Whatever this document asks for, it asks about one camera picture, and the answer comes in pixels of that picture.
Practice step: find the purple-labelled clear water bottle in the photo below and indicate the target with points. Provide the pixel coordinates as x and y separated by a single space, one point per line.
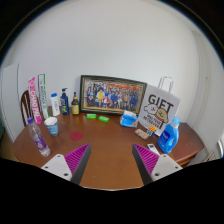
38 139

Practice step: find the flat round red coaster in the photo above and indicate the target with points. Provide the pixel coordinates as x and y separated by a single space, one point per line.
76 136

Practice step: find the white printed paper bag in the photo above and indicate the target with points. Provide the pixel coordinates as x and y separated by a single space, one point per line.
160 106

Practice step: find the white remote control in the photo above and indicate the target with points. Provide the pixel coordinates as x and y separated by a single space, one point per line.
153 149

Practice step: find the brown wooden chair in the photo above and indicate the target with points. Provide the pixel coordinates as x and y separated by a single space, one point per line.
25 106

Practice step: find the blue-printed paper cup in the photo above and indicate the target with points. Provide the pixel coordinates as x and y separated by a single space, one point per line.
52 127

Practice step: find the dark blue pump bottle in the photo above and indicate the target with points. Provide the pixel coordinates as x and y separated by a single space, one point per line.
64 105

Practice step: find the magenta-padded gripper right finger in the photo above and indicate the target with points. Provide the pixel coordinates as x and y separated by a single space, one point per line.
146 159

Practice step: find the framed group photo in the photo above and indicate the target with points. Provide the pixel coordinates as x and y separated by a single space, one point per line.
111 95

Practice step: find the amber yellow-labelled pump bottle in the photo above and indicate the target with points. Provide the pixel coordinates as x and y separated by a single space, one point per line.
75 106

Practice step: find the small orange and blue pack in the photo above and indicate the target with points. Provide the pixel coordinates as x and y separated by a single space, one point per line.
152 130

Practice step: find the white bottle with blue cap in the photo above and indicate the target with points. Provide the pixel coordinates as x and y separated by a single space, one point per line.
55 106

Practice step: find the white refrigerator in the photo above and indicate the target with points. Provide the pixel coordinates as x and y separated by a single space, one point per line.
9 100

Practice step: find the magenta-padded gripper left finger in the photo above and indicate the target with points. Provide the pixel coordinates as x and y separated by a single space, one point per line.
77 159

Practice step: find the blue detergent bottle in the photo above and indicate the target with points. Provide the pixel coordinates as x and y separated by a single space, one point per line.
168 138

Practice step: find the blue tissue pack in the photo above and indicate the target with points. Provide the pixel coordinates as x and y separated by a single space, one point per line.
128 120

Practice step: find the pink cardboard tube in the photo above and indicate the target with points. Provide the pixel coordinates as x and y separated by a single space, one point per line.
34 101

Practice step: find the small beige snack packet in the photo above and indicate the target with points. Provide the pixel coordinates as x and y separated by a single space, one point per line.
141 133

